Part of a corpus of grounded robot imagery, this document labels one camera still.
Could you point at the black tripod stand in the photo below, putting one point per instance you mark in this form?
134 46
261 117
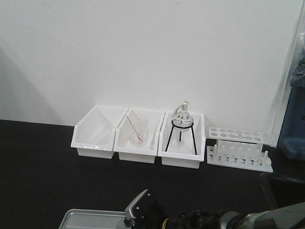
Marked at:
181 136

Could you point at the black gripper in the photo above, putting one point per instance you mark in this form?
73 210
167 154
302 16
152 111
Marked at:
153 218

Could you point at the round glass flask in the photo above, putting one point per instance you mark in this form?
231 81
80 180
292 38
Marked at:
181 118

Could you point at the white bin left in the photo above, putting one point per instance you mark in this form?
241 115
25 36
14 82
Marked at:
94 135

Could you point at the white bin right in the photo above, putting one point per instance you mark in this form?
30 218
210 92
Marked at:
181 154

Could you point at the silver metal tray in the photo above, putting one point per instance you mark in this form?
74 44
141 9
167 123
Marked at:
93 219

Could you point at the white bin middle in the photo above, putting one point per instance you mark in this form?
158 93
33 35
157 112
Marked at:
144 154

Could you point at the white bin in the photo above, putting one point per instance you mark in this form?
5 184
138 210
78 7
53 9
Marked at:
94 135
144 154
181 154

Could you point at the stirring rod red tip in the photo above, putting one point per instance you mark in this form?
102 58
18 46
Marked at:
140 139

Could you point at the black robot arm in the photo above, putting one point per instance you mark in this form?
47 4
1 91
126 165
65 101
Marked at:
290 217

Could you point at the white test tube rack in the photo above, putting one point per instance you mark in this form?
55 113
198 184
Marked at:
240 149

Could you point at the dark blue drying pegboard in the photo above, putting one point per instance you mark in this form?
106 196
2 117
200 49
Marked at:
292 137

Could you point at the clear beaker in bin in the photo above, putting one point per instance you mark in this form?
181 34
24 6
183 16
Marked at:
141 125

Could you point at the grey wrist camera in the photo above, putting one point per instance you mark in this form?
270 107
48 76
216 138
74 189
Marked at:
134 212

